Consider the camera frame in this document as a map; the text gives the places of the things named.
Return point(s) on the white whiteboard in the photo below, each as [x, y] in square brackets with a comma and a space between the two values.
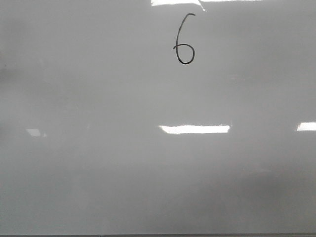
[157, 116]

